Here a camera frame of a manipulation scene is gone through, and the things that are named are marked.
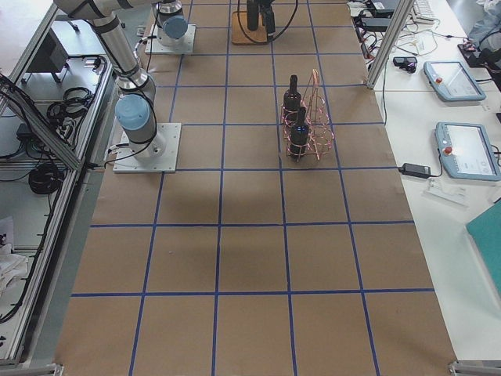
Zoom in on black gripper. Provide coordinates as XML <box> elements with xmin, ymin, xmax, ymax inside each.
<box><xmin>259</xmin><ymin>0</ymin><xmax>276</xmax><ymax>39</ymax></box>

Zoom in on dark wine bottle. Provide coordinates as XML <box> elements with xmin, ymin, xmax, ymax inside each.
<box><xmin>290</xmin><ymin>107</ymin><xmax>309</xmax><ymax>161</ymax></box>
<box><xmin>283</xmin><ymin>74</ymin><xmax>301</xmax><ymax>125</ymax></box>
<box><xmin>246</xmin><ymin>0</ymin><xmax>259</xmax><ymax>31</ymax></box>

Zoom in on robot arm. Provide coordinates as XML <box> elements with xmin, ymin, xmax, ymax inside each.
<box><xmin>153</xmin><ymin>0</ymin><xmax>188</xmax><ymax>46</ymax></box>
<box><xmin>54</xmin><ymin>1</ymin><xmax>276</xmax><ymax>172</ymax></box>

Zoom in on wooden tray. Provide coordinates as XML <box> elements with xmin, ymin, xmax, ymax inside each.
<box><xmin>231</xmin><ymin>10</ymin><xmax>268</xmax><ymax>45</ymax></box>

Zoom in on far teach pendant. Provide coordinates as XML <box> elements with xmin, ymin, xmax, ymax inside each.
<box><xmin>424</xmin><ymin>61</ymin><xmax>486</xmax><ymax>102</ymax></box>

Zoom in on teach pendant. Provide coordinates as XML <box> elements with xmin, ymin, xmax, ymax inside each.
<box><xmin>434</xmin><ymin>122</ymin><xmax>500</xmax><ymax>182</ymax></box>
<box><xmin>424</xmin><ymin>61</ymin><xmax>486</xmax><ymax>102</ymax></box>

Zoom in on black power brick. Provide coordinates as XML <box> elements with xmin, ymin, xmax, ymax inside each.
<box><xmin>398</xmin><ymin>163</ymin><xmax>431</xmax><ymax>179</ymax></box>

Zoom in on near teach pendant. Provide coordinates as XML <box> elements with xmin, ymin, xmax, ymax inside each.
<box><xmin>434</xmin><ymin>122</ymin><xmax>500</xmax><ymax>182</ymax></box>

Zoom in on clear acrylic stand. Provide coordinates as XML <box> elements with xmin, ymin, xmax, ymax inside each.
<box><xmin>423</xmin><ymin>178</ymin><xmax>469</xmax><ymax>208</ymax></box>

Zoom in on teal board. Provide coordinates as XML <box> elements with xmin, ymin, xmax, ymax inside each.
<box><xmin>466</xmin><ymin>202</ymin><xmax>501</xmax><ymax>290</ymax></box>

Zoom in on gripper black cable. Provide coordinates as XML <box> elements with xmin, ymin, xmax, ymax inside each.
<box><xmin>236</xmin><ymin>0</ymin><xmax>299</xmax><ymax>44</ymax></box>

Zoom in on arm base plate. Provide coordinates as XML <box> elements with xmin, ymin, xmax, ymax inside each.
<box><xmin>113</xmin><ymin>123</ymin><xmax>182</xmax><ymax>173</ymax></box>
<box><xmin>145</xmin><ymin>24</ymin><xmax>196</xmax><ymax>55</ymax></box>

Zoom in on copper wire wine basket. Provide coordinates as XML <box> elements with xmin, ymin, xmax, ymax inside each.
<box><xmin>281</xmin><ymin>69</ymin><xmax>334</xmax><ymax>161</ymax></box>

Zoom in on aluminium frame post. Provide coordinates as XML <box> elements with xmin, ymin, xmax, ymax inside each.
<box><xmin>366</xmin><ymin>0</ymin><xmax>414</xmax><ymax>89</ymax></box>

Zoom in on coiled black cables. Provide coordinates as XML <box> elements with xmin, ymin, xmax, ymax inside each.
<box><xmin>46</xmin><ymin>86</ymin><xmax>97</xmax><ymax>130</ymax></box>

